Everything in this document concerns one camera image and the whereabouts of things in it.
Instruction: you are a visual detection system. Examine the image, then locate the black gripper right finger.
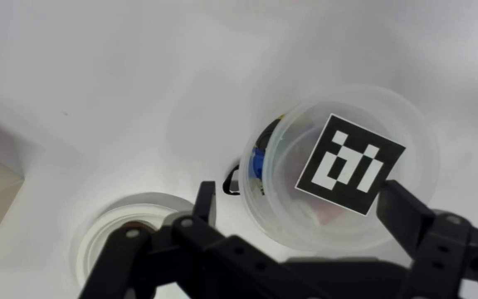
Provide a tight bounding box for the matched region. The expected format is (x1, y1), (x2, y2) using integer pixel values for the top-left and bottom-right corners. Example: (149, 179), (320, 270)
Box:
(375, 179), (478, 299)

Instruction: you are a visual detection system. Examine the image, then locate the black binder clip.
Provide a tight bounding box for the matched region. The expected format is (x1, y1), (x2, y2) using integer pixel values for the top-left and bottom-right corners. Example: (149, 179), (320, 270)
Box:
(221, 159), (247, 195)

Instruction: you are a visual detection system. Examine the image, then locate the white lid with marker tag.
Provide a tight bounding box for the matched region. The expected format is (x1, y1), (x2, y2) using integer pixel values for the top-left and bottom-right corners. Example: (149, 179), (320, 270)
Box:
(262, 84), (443, 254)

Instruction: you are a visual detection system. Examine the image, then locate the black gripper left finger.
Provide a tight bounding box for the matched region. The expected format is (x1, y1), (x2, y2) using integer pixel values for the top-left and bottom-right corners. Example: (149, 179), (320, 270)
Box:
(78, 180), (307, 299)

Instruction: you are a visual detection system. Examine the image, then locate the white round plate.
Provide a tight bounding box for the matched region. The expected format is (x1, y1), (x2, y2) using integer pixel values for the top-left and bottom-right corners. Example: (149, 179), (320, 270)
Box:
(71, 190), (196, 288)

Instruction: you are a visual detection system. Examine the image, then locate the clear round container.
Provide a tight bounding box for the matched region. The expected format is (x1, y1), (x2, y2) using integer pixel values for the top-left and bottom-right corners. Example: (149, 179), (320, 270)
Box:
(237, 112), (307, 245)

